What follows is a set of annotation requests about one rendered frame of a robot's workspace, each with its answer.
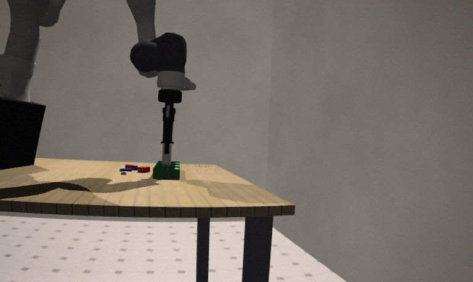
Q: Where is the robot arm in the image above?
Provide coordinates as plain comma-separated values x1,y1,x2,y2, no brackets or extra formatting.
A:
0,0,196,102

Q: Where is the green three-compartment bin rack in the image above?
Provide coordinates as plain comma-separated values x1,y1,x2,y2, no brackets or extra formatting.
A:
153,161,180,180

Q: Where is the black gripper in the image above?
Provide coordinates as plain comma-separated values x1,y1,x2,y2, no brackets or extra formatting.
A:
158,89,182,165

